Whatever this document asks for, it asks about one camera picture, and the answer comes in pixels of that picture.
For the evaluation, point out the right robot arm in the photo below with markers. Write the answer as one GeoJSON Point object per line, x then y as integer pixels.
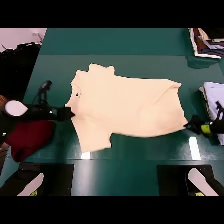
{"type": "Point", "coordinates": [216, 126]}

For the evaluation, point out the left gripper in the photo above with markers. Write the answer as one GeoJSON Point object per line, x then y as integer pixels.
{"type": "Point", "coordinates": [62, 113]}

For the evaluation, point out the red garment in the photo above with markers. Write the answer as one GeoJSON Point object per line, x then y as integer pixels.
{"type": "Point", "coordinates": [30, 138]}

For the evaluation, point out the stack of folded clothes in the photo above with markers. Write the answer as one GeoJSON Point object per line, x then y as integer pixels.
{"type": "Point", "coordinates": [206, 41]}

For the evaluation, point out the cream T-shirt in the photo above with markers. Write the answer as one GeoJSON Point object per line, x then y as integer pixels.
{"type": "Point", "coordinates": [126, 103]}

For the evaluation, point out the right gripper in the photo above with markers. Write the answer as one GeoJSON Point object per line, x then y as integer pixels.
{"type": "Point", "coordinates": [194, 124]}

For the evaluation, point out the white folded garment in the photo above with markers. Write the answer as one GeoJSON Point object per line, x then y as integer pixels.
{"type": "Point", "coordinates": [209, 96]}

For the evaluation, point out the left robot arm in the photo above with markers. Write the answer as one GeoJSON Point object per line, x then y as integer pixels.
{"type": "Point", "coordinates": [33, 112]}

